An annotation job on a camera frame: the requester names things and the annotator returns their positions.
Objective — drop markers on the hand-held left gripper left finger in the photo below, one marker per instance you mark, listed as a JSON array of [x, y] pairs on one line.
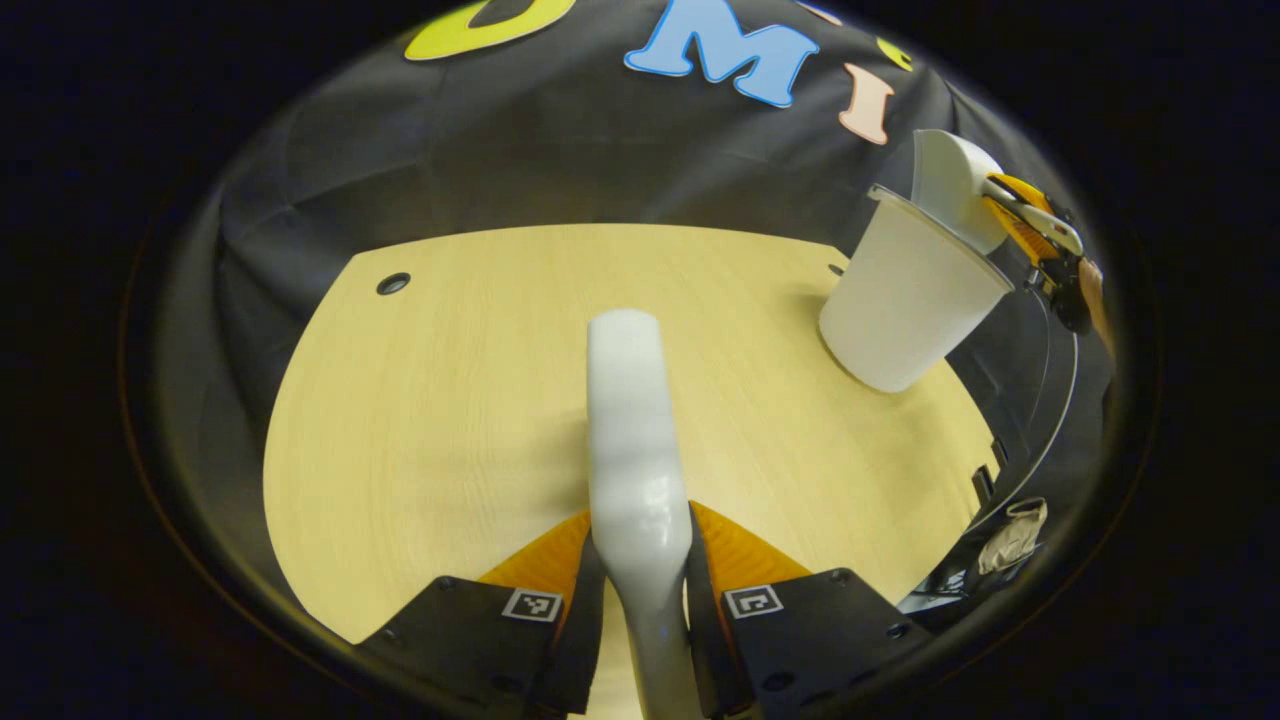
[[585, 640]]

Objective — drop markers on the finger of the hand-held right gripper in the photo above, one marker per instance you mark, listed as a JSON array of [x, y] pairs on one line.
[[1025, 190], [1012, 228]]

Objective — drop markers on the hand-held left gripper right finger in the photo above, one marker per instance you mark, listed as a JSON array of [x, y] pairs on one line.
[[705, 640]]

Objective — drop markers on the white plastic dustpan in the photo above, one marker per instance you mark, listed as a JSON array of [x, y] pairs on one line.
[[950, 180]]

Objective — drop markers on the white plastic garbage bin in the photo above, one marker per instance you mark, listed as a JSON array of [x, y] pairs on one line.
[[900, 310]]

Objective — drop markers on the light wooden desktop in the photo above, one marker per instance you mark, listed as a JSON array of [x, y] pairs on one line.
[[450, 400]]

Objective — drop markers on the beige crumpled cloth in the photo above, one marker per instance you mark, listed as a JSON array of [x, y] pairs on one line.
[[1012, 535]]

